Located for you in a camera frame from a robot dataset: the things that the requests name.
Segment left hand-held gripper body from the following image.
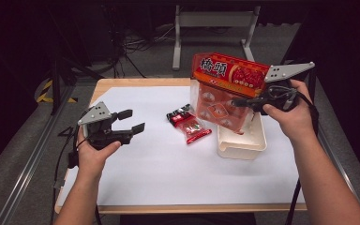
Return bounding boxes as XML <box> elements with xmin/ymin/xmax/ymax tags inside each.
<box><xmin>77</xmin><ymin>101</ymin><xmax>134</xmax><ymax>152</ymax></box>

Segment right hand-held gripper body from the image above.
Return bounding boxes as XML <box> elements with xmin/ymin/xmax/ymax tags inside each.
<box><xmin>252</xmin><ymin>61</ymin><xmax>316</xmax><ymax>114</ymax></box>

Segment large orange seasoning packet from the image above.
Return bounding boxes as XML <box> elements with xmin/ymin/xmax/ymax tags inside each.
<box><xmin>189</xmin><ymin>52</ymin><xmax>272</xmax><ymax>135</ymax></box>

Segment cream plastic storage box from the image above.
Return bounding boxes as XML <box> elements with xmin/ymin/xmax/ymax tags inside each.
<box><xmin>216</xmin><ymin>110</ymin><xmax>268</xmax><ymax>161</ymax></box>

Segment person's left hand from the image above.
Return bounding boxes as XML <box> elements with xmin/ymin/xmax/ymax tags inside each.
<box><xmin>75</xmin><ymin>127</ymin><xmax>123</xmax><ymax>180</ymax></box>

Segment person's right hand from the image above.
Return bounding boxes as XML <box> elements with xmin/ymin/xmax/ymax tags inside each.
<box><xmin>262</xmin><ymin>79</ymin><xmax>317</xmax><ymax>143</ymax></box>

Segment black metal stand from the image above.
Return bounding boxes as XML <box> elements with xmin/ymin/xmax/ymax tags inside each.
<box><xmin>279</xmin><ymin>6</ymin><xmax>320</xmax><ymax>104</ymax></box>
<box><xmin>45</xmin><ymin>6</ymin><xmax>105</xmax><ymax>116</ymax></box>

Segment white table sheet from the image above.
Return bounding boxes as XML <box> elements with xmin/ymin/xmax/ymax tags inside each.
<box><xmin>57</xmin><ymin>85</ymin><xmax>307</xmax><ymax>207</ymax></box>

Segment small black and red packet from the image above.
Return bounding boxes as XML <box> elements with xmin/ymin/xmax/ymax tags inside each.
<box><xmin>165</xmin><ymin>103</ymin><xmax>213</xmax><ymax>145</ymax></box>

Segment yellow and black hazard tape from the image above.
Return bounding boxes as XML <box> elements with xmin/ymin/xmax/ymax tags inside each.
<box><xmin>36</xmin><ymin>80</ymin><xmax>79</xmax><ymax>104</ymax></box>

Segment grey metal stand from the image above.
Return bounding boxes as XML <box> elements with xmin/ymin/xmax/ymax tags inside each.
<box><xmin>172</xmin><ymin>4</ymin><xmax>262</xmax><ymax>71</ymax></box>

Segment person's dark clothing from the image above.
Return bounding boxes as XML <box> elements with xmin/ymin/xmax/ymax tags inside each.
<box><xmin>119</xmin><ymin>212</ymin><xmax>257</xmax><ymax>225</ymax></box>

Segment left hand-held gripper cable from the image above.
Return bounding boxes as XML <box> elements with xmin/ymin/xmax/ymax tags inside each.
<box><xmin>49</xmin><ymin>125</ymin><xmax>102</xmax><ymax>225</ymax></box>

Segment black floor cables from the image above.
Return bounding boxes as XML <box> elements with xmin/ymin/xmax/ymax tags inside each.
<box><xmin>104</xmin><ymin>6</ymin><xmax>177</xmax><ymax>80</ymax></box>

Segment aluminium rail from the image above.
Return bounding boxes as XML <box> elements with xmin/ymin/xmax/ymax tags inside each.
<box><xmin>0</xmin><ymin>83</ymin><xmax>77</xmax><ymax>225</ymax></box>
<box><xmin>317</xmin><ymin>125</ymin><xmax>360</xmax><ymax>225</ymax></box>

